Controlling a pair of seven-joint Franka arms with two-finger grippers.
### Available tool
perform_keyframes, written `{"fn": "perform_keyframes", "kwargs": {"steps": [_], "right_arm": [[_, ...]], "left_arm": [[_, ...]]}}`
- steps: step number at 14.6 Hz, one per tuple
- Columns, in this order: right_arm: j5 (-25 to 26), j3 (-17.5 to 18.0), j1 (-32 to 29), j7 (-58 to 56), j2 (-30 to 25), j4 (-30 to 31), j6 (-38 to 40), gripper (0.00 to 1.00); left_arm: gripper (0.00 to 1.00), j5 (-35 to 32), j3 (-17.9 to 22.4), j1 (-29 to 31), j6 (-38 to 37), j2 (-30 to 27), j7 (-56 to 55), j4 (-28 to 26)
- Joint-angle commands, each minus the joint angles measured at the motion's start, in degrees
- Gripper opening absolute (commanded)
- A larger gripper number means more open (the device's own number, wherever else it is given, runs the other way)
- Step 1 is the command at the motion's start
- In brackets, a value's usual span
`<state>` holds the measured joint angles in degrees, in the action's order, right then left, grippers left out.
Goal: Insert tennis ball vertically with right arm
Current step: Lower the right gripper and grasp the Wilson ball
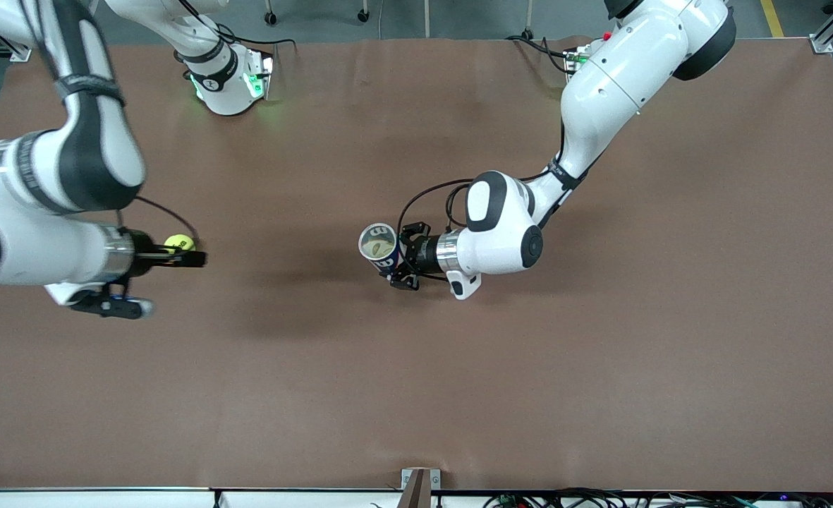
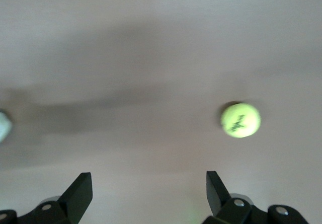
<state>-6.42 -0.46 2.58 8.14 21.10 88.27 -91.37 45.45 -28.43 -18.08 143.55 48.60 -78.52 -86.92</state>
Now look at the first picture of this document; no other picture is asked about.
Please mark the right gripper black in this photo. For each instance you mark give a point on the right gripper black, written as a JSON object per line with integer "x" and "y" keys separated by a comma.
{"x": 144, "y": 251}

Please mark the thin white pole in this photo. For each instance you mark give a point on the thin white pole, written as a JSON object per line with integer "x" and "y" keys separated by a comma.
{"x": 427, "y": 17}

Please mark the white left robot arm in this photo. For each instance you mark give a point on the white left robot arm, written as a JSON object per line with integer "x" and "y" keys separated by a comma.
{"x": 621, "y": 77}

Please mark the brown table cover sheet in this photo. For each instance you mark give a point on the brown table cover sheet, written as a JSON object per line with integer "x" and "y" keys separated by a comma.
{"x": 416, "y": 388}

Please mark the yellow tennis ball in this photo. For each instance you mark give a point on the yellow tennis ball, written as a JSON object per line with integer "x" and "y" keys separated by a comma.
{"x": 176, "y": 242}
{"x": 379, "y": 245}

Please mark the grey metal edge bracket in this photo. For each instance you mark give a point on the grey metal edge bracket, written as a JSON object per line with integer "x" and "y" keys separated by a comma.
{"x": 420, "y": 487}

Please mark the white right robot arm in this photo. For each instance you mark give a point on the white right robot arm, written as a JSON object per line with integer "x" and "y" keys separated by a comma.
{"x": 35, "y": 247}

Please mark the clear tennis ball can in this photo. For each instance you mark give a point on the clear tennis ball can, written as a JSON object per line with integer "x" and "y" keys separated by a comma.
{"x": 390, "y": 267}

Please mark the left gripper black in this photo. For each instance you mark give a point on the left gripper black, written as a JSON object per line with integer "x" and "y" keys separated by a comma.
{"x": 424, "y": 254}

